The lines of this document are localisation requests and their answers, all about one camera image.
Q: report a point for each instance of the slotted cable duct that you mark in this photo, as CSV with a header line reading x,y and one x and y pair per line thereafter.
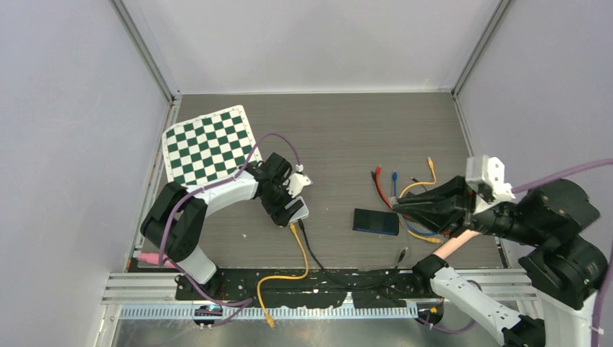
x,y
195,312

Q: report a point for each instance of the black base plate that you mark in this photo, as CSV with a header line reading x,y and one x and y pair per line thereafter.
x,y
366,289

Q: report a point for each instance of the white router box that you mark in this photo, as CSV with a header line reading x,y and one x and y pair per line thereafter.
x,y
297,210

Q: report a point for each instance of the pink cylinder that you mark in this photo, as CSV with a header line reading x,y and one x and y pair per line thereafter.
x,y
152,259

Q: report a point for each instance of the green white chessboard mat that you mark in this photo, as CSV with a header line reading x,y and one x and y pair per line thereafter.
x,y
207,147

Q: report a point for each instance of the black network switch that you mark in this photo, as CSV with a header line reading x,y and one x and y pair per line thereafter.
x,y
375,222

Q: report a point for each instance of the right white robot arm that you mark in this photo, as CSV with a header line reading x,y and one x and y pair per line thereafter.
x,y
570,275

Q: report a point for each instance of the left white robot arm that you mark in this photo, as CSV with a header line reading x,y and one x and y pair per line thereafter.
x,y
175,221

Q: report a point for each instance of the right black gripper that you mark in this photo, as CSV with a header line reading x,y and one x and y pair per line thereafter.
x,y
443,207

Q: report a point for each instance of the beige cylinder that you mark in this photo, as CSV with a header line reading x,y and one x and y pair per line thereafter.
x,y
454,243

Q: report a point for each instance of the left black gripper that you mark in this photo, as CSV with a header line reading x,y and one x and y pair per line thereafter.
x,y
282,216

